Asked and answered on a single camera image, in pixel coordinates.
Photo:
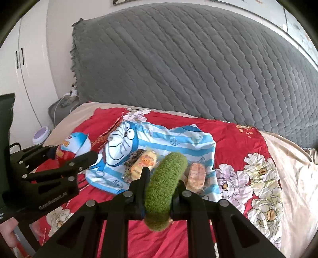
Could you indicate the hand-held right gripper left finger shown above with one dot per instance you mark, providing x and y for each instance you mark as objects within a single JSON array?
[{"x": 141, "y": 191}]

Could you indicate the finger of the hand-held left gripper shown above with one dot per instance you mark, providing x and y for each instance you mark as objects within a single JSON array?
[
  {"x": 82, "y": 160},
  {"x": 37, "y": 153}
]

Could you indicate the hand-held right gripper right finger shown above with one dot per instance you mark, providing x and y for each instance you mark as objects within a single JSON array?
[{"x": 183, "y": 206}]

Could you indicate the red chocolate egg toy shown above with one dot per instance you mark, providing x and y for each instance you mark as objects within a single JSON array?
[{"x": 78, "y": 144}]

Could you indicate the green fuzzy hair scrunchie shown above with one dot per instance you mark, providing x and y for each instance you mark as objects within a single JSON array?
[{"x": 164, "y": 186}]

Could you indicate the clear orange snack packet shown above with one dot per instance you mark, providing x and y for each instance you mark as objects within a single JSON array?
[{"x": 196, "y": 177}]

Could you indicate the yellow snack packet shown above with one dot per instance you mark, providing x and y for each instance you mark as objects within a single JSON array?
[{"x": 146, "y": 158}]

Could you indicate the leopard print hair scrunchie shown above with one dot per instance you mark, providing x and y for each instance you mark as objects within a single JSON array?
[{"x": 131, "y": 158}]

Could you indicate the person's left hand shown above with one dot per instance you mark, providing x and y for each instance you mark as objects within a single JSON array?
[{"x": 7, "y": 233}]

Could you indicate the purple white round device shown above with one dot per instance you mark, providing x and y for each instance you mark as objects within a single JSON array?
[{"x": 41, "y": 135}]

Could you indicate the grey bedside cabinet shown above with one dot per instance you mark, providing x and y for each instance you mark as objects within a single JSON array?
[{"x": 59, "y": 113}]

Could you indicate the box lined with Doraemon cloth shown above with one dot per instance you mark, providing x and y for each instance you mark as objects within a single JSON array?
[{"x": 178, "y": 141}]

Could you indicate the white charger plug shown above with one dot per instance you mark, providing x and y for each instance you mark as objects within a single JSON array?
[{"x": 73, "y": 90}]

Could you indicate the white wardrobe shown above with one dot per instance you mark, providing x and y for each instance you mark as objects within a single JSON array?
[{"x": 27, "y": 81}]

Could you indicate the red floral blanket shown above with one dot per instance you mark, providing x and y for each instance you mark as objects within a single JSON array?
[{"x": 236, "y": 151}]

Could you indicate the grey quilted headboard cover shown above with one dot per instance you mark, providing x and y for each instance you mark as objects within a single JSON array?
[{"x": 186, "y": 69}]

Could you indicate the wall painting with dark strokes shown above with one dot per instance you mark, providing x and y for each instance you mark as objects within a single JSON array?
[{"x": 125, "y": 2}]

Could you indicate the grey beige wall painting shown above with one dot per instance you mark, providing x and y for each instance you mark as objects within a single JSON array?
[{"x": 298, "y": 32}]

